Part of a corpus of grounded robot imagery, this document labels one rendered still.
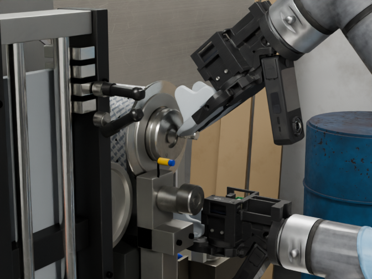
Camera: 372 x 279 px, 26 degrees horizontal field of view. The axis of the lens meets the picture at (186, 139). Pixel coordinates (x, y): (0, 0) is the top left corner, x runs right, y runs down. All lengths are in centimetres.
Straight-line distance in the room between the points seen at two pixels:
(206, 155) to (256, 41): 283
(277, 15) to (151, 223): 32
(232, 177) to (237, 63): 273
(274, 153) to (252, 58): 262
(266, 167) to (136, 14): 213
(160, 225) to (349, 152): 221
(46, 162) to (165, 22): 94
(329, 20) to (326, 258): 30
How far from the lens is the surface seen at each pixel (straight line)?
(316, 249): 106
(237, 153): 371
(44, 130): 78
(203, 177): 386
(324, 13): 96
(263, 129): 364
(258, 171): 367
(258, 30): 102
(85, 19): 77
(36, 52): 92
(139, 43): 162
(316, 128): 336
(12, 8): 84
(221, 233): 113
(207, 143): 383
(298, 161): 404
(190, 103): 107
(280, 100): 101
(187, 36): 177
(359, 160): 325
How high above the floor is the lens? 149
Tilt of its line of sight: 13 degrees down
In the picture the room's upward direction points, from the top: straight up
